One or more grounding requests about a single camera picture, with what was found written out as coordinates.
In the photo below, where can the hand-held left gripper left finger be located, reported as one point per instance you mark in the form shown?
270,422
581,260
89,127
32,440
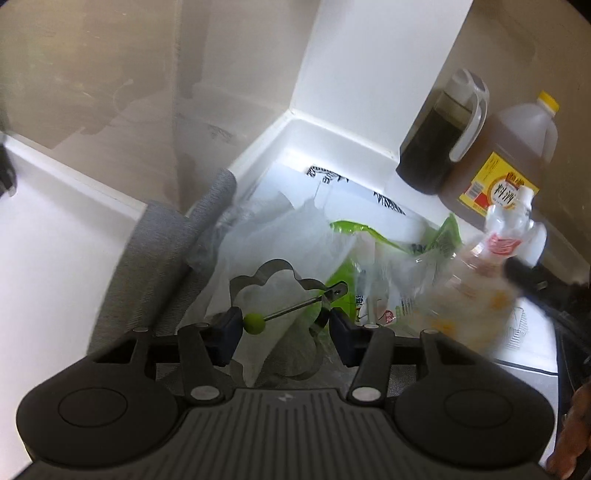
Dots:
227,334

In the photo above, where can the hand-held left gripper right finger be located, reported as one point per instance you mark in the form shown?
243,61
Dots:
344,339

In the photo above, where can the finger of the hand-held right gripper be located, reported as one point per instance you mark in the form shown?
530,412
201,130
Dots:
521,274

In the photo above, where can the metal egg mould green knob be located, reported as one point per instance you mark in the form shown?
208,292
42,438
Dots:
253,324

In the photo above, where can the clear spout pouch red label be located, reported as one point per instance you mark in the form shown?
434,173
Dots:
498,244

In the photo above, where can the clear plastic bag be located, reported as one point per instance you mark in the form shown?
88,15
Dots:
277,230

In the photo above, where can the person's right hand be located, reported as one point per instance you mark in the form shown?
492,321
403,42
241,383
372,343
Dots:
577,438

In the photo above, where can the clear zip bag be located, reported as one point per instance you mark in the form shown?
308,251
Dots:
392,277

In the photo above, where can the black stove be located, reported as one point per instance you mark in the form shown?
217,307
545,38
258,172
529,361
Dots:
572,350

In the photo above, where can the grey mat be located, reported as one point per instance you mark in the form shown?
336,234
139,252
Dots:
157,258

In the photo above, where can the green wrapper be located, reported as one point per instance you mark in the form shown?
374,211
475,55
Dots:
360,230

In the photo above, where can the cooking wine jug yellow label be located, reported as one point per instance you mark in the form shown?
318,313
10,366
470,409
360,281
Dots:
498,138

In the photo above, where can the dark sauce dispenser bottle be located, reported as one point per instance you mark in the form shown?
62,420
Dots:
425,152

